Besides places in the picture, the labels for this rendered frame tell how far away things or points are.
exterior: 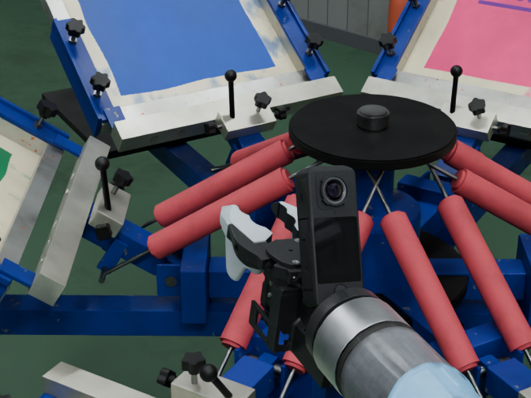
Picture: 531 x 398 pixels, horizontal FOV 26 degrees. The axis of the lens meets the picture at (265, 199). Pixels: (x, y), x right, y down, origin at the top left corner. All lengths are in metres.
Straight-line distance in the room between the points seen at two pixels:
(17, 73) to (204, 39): 3.38
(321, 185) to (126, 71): 1.85
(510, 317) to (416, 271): 0.18
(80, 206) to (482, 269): 0.76
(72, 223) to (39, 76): 3.98
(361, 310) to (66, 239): 1.27
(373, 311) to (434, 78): 1.95
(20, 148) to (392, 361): 1.72
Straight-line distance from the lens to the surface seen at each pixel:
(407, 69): 2.89
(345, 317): 0.89
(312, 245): 0.92
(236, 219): 1.03
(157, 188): 4.84
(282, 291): 0.95
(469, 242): 2.05
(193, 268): 2.20
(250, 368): 1.94
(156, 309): 2.31
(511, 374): 1.97
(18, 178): 2.37
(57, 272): 2.01
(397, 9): 5.77
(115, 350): 3.84
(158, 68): 2.77
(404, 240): 1.99
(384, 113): 2.11
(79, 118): 3.13
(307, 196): 0.92
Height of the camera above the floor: 2.17
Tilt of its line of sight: 27 degrees down
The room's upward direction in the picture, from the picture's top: straight up
